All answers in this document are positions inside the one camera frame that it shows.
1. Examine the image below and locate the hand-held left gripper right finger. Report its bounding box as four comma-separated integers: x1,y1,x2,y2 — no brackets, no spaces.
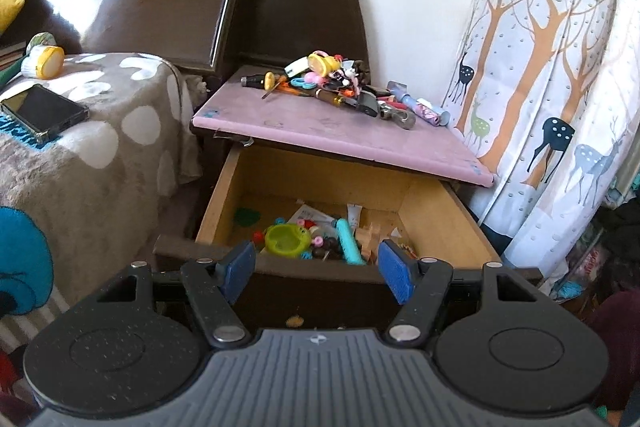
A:
377,239,548,349

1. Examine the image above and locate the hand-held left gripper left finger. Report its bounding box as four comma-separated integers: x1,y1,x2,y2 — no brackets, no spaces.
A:
92,240,257,349

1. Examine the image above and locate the wooden drawer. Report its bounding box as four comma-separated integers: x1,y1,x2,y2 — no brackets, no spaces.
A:
152,142,544,333

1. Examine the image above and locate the wooden block toy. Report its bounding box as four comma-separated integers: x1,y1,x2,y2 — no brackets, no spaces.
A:
354,221,397,265

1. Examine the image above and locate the green toy bowl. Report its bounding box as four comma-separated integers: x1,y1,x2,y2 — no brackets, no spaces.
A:
264,223,311,258

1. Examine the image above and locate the green felt piece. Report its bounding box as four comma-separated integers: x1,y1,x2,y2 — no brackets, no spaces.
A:
234,206,262,227

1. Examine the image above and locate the teal tube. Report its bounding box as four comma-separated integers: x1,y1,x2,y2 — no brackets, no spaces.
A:
335,217,366,266

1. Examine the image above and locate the white paper card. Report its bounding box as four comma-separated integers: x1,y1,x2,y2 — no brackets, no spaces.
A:
289,204,337,234

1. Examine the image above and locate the nightstand with pink top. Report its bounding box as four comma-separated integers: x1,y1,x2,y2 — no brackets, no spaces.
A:
190,64,499,188

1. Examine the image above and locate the pink patterned tube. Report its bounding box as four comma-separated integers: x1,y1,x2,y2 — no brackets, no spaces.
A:
409,98,451,127

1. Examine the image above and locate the beige blanket with white dots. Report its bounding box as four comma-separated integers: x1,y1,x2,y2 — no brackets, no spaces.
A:
0,52,202,325

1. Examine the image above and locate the black and yellow screwdriver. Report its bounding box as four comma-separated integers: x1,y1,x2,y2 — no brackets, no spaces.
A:
240,71,289,100

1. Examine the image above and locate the small black and white figure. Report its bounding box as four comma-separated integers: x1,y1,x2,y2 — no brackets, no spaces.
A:
341,59,372,84

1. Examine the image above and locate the striped cloth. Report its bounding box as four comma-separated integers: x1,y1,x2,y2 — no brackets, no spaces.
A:
0,289,72,355

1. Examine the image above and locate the blue fuzzy cloth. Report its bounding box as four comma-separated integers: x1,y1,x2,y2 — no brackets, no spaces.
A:
0,206,54,319

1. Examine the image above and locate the yellow round toy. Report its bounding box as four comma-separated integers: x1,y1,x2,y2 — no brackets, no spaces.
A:
307,50,344,76

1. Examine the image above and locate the pile of dark clothes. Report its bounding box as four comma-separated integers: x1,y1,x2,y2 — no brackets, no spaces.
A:
550,177,640,303

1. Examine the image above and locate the dark red cloth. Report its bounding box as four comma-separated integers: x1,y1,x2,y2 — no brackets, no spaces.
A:
582,289,640,413

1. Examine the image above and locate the deer and tree print curtain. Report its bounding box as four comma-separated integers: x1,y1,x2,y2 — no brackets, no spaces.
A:
442,0,632,305

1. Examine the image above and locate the black smartphone in clear case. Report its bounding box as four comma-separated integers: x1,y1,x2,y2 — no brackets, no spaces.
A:
0,84,90,144

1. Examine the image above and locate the white jar with yellow lid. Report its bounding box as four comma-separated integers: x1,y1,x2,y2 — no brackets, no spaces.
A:
20,46,66,80

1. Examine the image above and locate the green patterned cloth ball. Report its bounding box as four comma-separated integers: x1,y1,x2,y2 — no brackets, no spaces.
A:
26,32,57,54

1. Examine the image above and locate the blue handled scraper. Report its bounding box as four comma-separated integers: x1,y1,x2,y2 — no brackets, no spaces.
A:
387,80,415,106

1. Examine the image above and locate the brown handled tool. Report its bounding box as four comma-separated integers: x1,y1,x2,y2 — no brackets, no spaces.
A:
314,89,359,108

